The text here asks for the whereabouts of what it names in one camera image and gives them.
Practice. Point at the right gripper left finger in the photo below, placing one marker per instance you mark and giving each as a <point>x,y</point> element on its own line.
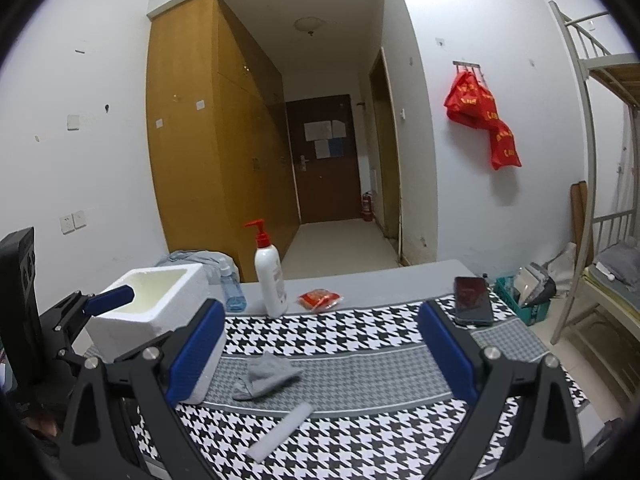
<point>192,354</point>

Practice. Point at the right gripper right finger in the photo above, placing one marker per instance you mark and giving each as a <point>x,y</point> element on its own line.
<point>454,350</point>

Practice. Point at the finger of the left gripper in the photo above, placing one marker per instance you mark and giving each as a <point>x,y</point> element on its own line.
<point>110,300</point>

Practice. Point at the black smartphone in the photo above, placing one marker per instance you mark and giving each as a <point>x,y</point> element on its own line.
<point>472,305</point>

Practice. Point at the white styrofoam box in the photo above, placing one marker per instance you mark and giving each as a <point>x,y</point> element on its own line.
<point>165,298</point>

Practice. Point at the grey sock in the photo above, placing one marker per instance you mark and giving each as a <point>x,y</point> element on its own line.
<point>263,375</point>

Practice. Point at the blue spray bottle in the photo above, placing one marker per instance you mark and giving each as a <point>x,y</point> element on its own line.
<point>234,299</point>

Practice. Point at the green storage basket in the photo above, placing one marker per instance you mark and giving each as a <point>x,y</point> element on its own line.
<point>528,293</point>

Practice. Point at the light blue draped cloth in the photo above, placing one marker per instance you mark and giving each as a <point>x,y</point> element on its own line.
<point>211,262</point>

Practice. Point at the white red pump bottle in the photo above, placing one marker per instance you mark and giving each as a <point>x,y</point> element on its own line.
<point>268,270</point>

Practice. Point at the red snack packet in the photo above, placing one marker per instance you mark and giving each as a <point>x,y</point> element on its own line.
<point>319,300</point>

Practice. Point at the red fire extinguisher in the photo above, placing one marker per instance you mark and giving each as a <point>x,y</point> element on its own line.
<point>367,207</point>

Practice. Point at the metal bunk bed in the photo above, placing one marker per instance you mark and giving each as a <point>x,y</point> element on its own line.
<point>618,74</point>

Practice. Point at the wooden wardrobe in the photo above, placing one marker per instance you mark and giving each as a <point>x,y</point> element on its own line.
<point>217,133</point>

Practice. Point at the red hanging bag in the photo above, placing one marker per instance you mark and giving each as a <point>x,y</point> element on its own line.
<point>469,103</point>

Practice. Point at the dark brown entrance door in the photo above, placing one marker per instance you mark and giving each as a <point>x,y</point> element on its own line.
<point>323,145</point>

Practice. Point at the ceiling lamp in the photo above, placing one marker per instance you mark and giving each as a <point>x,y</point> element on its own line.
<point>309,25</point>

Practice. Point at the white wall socket pair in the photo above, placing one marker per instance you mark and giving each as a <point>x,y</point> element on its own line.
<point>73,222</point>

